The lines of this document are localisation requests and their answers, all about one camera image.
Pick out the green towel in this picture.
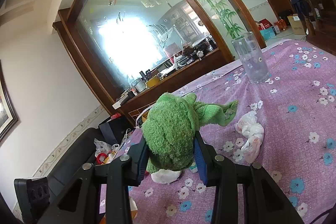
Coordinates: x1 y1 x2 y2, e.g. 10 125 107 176
141 93 239 173

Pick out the teal cartoon tissue pack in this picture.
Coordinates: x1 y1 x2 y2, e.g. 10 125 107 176
189 161 198 173

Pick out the orange carton box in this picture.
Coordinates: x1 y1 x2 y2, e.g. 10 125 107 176
129 197 138 220

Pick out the black leather sofa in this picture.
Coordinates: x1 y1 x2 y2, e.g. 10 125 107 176
31 118 137 204

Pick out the white floral crumpled tissue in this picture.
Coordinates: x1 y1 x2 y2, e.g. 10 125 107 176
235 110 264 164

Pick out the purple floral tablecloth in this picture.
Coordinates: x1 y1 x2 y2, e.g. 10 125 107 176
99 39 336 224

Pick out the wooden glass partition cabinet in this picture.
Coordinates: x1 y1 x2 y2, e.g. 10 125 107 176
53 0 265 123

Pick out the framed wall painting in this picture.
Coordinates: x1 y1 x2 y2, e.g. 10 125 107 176
0 65 19 142

